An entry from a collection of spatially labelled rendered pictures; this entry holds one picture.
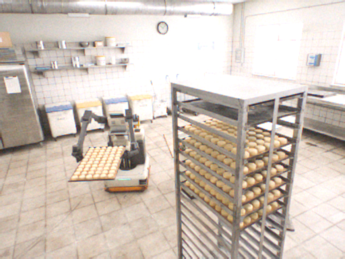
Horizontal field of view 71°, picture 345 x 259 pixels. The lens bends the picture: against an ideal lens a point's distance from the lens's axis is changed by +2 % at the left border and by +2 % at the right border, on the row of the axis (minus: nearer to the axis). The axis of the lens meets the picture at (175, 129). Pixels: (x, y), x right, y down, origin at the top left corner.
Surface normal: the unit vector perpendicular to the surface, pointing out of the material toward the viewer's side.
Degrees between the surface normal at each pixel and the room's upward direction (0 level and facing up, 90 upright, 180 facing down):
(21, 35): 90
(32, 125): 90
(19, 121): 90
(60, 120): 92
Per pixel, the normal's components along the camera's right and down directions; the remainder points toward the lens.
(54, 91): 0.45, 0.29
